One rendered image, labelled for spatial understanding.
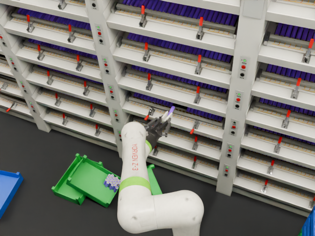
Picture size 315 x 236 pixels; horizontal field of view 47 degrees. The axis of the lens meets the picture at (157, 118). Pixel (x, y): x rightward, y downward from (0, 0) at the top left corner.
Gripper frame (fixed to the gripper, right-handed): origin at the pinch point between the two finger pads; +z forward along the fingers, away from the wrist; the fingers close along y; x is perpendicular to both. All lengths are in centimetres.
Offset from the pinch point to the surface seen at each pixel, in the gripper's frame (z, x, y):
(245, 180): 22, 44, -45
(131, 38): 6.5, -35.4, 25.2
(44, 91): 14, 23, 96
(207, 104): 6.2, -11.2, -18.6
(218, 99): 9.0, -13.7, -23.2
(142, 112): 8.0, 8.7, 18.6
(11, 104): 14, 47, 132
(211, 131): 10.4, 7.8, -21.9
